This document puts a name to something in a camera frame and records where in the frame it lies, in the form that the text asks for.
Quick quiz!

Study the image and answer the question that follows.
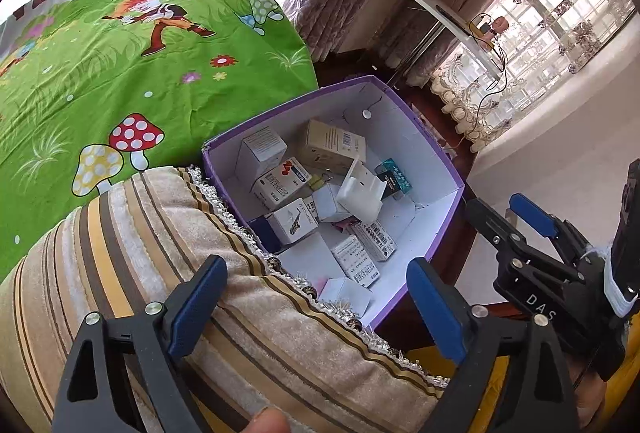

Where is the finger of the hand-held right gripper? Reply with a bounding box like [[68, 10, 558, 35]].
[[464, 198, 544, 275], [508, 192, 597, 265]]

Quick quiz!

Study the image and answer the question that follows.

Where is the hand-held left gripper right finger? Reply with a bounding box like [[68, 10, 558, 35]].
[[406, 257, 587, 433]]

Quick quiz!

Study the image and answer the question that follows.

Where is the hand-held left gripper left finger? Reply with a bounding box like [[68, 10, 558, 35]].
[[52, 254, 229, 433]]

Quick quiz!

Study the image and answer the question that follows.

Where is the purple cardboard box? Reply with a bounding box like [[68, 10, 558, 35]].
[[201, 74, 467, 333]]

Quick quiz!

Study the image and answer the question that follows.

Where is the white box with barcode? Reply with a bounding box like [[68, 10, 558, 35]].
[[349, 218, 397, 263]]

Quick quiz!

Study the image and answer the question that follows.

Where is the large white cardboard box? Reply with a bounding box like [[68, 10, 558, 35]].
[[277, 231, 346, 284]]

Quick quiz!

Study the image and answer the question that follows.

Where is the white plastic holder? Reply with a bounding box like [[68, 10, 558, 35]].
[[335, 155, 386, 222]]

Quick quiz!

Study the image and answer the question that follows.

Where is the white medicine box blue logo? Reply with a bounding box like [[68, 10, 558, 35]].
[[252, 156, 314, 212]]

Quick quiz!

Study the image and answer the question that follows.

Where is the white box grey print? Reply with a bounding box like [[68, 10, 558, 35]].
[[234, 125, 289, 179]]

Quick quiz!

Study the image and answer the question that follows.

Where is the beige printed cardboard box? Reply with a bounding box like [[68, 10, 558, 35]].
[[302, 119, 367, 177]]

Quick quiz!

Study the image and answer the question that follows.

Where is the person's right forearm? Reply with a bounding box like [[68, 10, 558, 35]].
[[572, 360, 608, 431]]

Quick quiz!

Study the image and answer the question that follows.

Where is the person's left hand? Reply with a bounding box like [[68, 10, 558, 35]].
[[241, 407, 292, 433]]

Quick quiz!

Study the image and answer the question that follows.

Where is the yellow cloth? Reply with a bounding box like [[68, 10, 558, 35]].
[[406, 345, 640, 433]]

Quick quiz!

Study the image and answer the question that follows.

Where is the beige striped cushion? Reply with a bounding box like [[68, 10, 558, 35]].
[[0, 166, 451, 433]]

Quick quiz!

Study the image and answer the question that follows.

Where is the black and teal box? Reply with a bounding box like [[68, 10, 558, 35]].
[[373, 158, 414, 202]]

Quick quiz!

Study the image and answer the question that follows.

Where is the embroidered lace curtain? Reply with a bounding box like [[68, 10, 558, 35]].
[[430, 0, 636, 154]]

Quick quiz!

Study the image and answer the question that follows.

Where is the white shelf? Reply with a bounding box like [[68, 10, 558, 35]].
[[359, 0, 507, 81]]

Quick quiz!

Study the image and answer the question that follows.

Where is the green cartoon printed blanket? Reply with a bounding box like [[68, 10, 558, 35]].
[[0, 0, 321, 284]]

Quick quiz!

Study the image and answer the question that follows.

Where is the black cable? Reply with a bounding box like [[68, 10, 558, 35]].
[[472, 13, 511, 114]]

